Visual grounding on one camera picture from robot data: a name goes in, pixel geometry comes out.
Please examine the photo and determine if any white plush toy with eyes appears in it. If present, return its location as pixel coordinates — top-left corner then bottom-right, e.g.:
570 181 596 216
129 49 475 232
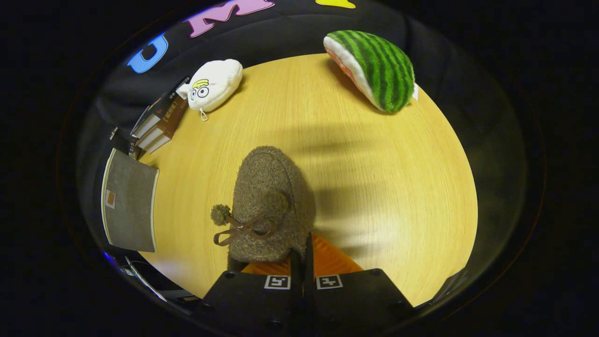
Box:
177 59 244 121

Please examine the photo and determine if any brown spined book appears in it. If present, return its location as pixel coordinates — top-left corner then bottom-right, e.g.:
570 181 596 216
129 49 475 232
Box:
139 110 186 154
133 97 189 142

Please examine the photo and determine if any green striped watermelon plush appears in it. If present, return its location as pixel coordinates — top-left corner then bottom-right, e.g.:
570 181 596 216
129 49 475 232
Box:
323 30 418 114

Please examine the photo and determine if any brown fuzzy shoe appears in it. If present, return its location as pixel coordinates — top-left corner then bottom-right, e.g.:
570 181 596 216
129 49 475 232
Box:
211 146 316 272

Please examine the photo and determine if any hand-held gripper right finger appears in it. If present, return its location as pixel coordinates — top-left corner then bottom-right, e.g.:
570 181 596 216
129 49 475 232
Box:
304 233 415 337

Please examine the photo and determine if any grey fabric storage box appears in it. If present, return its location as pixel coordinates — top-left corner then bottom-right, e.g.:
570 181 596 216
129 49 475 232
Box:
102 148 160 253

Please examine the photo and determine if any black backdrop cloth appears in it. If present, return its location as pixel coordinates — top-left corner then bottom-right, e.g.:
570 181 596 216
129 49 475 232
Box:
77 0 529 188

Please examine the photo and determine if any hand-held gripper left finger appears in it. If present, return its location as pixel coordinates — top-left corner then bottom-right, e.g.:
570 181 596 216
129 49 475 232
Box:
194 249 302 337

